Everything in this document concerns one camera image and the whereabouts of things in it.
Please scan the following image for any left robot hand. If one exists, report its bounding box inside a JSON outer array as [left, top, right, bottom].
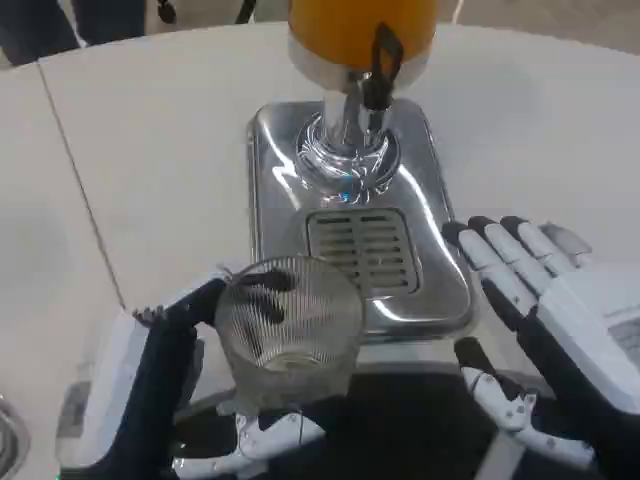
[[55, 268, 327, 480]]

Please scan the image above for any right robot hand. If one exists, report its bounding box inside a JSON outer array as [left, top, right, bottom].
[[441, 214, 640, 480]]

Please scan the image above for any clear ribbed glass cup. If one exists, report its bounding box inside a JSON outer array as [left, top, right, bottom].
[[213, 255, 369, 407]]

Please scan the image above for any steel drip tray base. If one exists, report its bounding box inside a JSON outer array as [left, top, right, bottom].
[[245, 99, 477, 347]]

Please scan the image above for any slotted drip tray grid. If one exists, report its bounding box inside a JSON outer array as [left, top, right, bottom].
[[305, 208, 422, 295]]

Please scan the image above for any orange juice drink dispenser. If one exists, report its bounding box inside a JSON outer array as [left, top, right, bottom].
[[285, 0, 438, 207]]

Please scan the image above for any dark background object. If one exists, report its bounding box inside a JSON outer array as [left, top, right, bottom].
[[0, 0, 85, 67]]

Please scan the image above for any black tap handle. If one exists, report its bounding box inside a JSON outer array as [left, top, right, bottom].
[[361, 21, 405, 111]]

